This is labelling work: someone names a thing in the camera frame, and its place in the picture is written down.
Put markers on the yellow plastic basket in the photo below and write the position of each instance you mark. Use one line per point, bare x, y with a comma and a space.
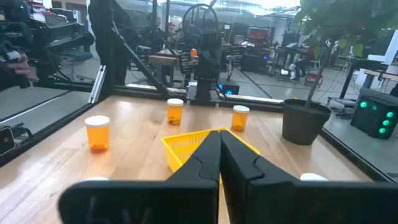
180, 149

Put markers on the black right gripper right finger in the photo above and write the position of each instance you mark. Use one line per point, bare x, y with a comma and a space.
280, 202

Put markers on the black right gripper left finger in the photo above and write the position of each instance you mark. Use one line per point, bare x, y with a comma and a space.
186, 202

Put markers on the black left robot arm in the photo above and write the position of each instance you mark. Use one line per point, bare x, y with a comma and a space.
205, 71

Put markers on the person's hand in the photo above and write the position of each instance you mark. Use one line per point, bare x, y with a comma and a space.
18, 67

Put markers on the wooden workbench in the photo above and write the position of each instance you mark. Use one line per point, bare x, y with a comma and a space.
163, 59

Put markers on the black computer with green lights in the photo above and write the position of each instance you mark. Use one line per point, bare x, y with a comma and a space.
374, 118

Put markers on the black equipment cart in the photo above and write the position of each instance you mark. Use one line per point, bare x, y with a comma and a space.
62, 31

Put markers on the person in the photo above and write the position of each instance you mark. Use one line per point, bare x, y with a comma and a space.
99, 37

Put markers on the black round wheel frame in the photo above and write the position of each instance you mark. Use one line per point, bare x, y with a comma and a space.
200, 7

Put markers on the silver aluminium rail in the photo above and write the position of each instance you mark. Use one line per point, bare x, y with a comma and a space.
98, 84

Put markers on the teal seat office chair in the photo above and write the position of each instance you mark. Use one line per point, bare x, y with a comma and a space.
76, 56

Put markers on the red display screen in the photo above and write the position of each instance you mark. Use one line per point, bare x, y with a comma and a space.
258, 33

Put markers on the green plant in black pot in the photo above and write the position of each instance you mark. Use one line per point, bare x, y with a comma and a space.
303, 124

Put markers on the black aluminium table frame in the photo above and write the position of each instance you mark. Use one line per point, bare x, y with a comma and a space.
109, 81

